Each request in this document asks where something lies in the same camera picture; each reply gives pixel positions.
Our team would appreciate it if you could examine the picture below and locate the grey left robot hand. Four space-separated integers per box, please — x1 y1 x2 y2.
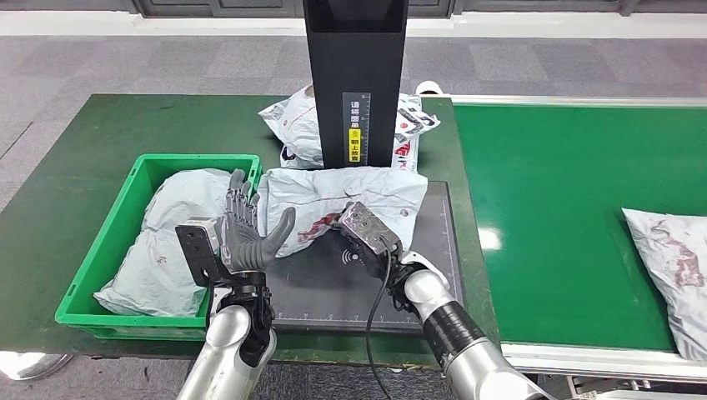
219 168 298 274

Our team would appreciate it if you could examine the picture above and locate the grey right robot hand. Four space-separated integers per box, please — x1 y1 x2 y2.
344 238 400 281

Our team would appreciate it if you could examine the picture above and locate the grey plastic mailer parcel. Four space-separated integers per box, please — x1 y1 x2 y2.
256 165 429 259
93 167 247 318
621 207 707 363

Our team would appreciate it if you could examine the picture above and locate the green conveyor belt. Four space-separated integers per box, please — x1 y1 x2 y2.
453 104 707 352

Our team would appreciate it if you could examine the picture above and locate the black inbound scanner machine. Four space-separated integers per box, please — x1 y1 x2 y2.
259 0 465 335

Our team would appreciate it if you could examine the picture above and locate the black yellow ruler label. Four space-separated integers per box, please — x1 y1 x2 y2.
342 92 371 165

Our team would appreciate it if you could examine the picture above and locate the white printed plastic bag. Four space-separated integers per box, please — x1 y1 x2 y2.
258 84 441 171

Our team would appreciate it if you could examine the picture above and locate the green plastic crate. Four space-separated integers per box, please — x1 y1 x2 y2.
53 153 263 341

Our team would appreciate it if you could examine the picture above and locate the round metal floor base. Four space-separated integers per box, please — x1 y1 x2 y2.
0 352 74 381

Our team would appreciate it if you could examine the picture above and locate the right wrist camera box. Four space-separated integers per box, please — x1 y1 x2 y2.
338 201 404 256

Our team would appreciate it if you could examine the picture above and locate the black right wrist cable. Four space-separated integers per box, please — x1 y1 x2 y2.
364 237 394 400

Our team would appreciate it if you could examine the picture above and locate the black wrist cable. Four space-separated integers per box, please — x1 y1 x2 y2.
203 281 218 333
364 237 394 400

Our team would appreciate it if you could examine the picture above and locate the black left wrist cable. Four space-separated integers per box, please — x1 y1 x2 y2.
203 281 218 333

